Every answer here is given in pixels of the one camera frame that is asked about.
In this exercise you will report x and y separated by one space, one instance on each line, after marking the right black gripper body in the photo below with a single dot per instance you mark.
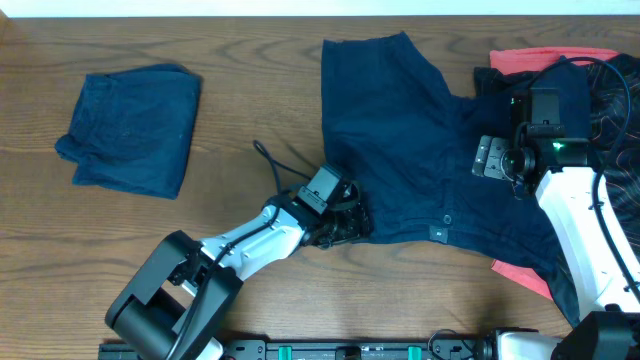
508 165

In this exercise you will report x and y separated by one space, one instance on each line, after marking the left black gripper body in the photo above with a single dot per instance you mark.
336 228

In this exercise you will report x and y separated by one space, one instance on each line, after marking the navy blue shorts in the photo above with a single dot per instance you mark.
390 121

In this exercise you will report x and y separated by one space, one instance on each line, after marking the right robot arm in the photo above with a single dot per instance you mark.
560 173

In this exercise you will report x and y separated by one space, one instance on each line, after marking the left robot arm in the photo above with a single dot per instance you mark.
174 304

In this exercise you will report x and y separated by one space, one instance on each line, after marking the red coral garment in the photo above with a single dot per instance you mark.
537 58

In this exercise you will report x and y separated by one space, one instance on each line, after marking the black patterned shorts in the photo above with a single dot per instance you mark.
608 111

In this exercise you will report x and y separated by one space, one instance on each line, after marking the folded navy shorts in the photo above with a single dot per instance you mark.
131 131

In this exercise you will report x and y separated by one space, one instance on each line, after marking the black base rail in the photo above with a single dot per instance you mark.
443 344

